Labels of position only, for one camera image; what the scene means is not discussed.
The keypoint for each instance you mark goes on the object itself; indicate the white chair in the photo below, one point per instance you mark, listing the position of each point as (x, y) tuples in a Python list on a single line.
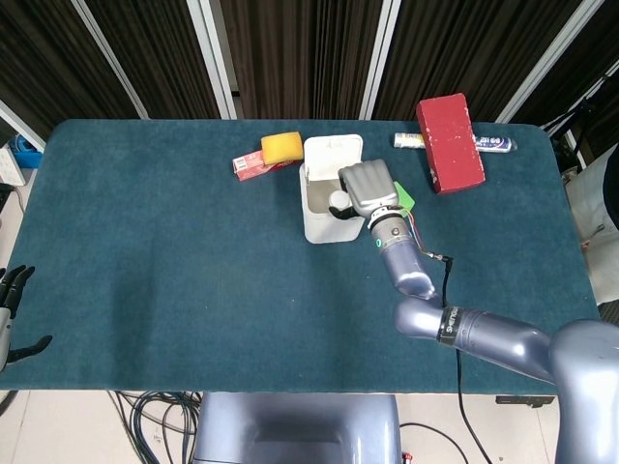
[(595, 217)]

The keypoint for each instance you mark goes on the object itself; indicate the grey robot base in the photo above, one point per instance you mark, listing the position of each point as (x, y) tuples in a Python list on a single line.
[(297, 430)]

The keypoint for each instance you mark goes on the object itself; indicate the red brick block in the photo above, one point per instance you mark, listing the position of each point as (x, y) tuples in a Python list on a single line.
[(450, 145)]

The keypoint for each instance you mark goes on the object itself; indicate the white open-lid bin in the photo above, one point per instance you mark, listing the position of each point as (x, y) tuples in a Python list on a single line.
[(329, 193)]

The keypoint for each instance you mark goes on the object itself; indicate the teal table cloth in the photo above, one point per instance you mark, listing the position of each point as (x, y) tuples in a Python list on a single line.
[(193, 290)]

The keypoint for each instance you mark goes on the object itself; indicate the yellow sponge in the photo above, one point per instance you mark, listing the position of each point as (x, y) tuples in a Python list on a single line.
[(280, 147)]

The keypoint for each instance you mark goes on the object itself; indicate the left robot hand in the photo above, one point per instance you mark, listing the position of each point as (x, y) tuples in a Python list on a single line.
[(4, 314)]

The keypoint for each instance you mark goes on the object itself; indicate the blue object on shelf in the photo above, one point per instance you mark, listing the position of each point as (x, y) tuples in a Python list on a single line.
[(24, 147)]

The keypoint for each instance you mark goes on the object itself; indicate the green foam cube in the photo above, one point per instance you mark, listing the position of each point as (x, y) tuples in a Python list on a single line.
[(405, 197)]

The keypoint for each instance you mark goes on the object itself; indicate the white toothpaste tube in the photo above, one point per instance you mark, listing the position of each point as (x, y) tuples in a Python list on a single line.
[(483, 143)]

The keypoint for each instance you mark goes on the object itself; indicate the white bottle cap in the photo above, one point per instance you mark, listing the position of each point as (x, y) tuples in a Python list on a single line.
[(338, 198)]

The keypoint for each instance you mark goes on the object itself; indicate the red toothpaste box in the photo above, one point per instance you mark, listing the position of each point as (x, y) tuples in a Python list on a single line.
[(254, 165)]

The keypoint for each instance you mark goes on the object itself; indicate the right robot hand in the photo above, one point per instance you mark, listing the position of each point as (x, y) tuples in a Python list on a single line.
[(370, 186)]

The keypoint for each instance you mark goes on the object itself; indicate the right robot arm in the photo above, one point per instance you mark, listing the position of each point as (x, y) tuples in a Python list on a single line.
[(483, 333)]

